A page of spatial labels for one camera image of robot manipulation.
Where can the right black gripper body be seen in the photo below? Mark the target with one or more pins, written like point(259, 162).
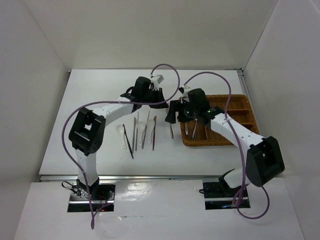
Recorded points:
point(186, 112)

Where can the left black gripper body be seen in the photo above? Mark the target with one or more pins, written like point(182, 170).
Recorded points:
point(146, 96)

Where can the small silver fork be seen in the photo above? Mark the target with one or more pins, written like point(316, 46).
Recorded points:
point(186, 131)

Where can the white ceramic spoon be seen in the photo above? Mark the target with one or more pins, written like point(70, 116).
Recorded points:
point(121, 133)
point(141, 125)
point(150, 127)

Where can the silver knife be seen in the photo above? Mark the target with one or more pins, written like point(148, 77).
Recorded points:
point(134, 133)

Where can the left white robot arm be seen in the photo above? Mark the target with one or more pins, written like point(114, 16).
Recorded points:
point(87, 132)

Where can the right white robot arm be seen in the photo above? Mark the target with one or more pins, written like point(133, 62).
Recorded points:
point(262, 157)

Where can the silver chopstick left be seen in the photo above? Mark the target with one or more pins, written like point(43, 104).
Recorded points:
point(136, 132)

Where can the silver chopstick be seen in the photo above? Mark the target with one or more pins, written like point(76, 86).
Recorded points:
point(145, 131)
point(136, 132)

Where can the wicker divided tray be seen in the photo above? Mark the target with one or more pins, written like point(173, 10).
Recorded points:
point(239, 109)

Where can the silver chopstick right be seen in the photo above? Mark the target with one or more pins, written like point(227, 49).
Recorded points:
point(145, 131)

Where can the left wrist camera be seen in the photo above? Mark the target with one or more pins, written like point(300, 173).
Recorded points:
point(157, 79)

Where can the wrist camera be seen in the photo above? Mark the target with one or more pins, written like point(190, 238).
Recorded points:
point(184, 89)
point(157, 79)

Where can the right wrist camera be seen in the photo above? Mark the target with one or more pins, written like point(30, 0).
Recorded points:
point(184, 89)

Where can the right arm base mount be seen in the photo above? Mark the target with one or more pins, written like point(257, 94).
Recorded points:
point(216, 197)

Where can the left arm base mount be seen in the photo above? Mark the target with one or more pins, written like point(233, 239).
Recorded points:
point(102, 198)

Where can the aluminium table rail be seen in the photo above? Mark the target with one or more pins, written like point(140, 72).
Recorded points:
point(56, 178)

